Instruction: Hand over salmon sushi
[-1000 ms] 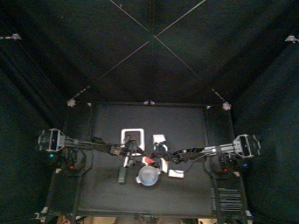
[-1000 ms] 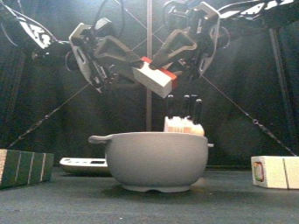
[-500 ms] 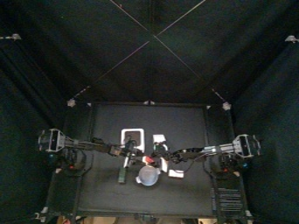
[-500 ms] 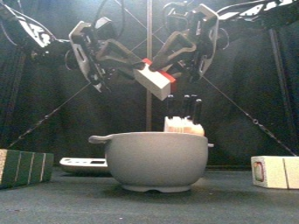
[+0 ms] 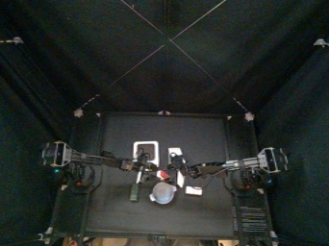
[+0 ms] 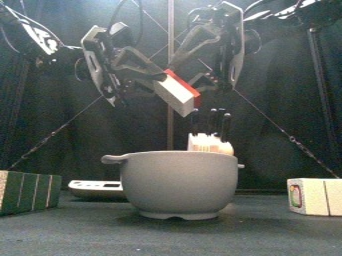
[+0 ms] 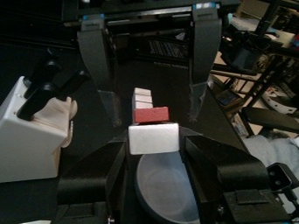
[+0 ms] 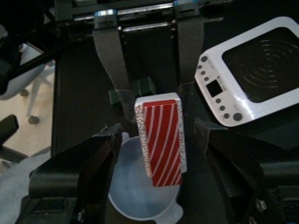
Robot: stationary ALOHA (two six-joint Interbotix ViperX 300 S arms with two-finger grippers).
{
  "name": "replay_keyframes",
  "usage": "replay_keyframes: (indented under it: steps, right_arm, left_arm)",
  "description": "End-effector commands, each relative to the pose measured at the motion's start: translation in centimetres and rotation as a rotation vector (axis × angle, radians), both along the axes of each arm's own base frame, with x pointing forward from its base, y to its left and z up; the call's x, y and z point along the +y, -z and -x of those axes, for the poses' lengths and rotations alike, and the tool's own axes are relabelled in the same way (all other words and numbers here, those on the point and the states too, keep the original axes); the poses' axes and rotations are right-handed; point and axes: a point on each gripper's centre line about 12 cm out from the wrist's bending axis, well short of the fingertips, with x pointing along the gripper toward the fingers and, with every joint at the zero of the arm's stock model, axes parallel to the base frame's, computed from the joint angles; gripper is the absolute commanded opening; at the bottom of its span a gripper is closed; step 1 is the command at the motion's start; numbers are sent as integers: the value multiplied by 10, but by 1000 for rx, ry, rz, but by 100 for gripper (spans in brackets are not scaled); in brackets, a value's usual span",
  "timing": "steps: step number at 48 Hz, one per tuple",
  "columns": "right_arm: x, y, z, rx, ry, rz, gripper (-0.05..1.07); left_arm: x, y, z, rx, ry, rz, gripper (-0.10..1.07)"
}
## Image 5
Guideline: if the salmon sushi toy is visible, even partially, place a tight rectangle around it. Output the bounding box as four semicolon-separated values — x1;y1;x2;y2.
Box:
156;169;173;181

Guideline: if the white sushi toy box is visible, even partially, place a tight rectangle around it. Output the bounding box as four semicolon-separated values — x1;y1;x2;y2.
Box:
168;147;188;167

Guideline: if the thin diagonal frame cord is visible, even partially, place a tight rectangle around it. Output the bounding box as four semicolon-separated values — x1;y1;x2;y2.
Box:
79;0;229;110
118;0;251;113

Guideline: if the white rectangular toy block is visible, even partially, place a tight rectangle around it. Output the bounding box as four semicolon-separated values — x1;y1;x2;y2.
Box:
184;185;205;197

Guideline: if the green toy stick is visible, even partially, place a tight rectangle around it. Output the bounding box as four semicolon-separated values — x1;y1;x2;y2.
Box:
129;184;142;203

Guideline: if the white tray with dark centre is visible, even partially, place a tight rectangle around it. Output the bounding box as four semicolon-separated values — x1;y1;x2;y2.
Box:
132;140;161;168

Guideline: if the white text label sticker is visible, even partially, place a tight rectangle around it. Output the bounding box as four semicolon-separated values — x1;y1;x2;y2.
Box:
239;205;271;234

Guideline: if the pale blue bowl with handles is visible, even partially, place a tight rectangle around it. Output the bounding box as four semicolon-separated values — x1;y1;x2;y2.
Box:
149;181;180;206

